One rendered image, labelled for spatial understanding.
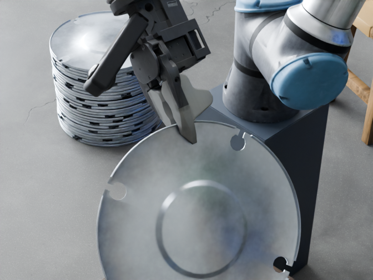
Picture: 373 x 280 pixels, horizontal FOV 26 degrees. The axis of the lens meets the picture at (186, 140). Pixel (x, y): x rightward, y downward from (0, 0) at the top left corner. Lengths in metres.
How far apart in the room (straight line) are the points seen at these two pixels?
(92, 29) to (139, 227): 1.17
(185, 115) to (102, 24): 1.16
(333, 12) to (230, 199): 0.35
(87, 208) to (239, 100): 0.63
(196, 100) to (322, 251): 0.87
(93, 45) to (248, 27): 0.78
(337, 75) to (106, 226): 0.46
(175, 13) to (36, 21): 1.63
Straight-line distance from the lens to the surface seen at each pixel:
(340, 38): 1.27
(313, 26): 1.26
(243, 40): 1.40
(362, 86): 2.16
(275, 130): 1.45
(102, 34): 2.12
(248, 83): 1.45
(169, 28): 1.06
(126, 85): 2.02
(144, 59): 1.07
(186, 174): 1.07
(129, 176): 1.05
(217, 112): 1.49
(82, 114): 2.08
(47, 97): 2.33
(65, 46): 2.10
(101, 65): 1.03
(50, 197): 2.00
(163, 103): 1.08
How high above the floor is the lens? 1.34
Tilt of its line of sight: 39 degrees down
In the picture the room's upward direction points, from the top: straight up
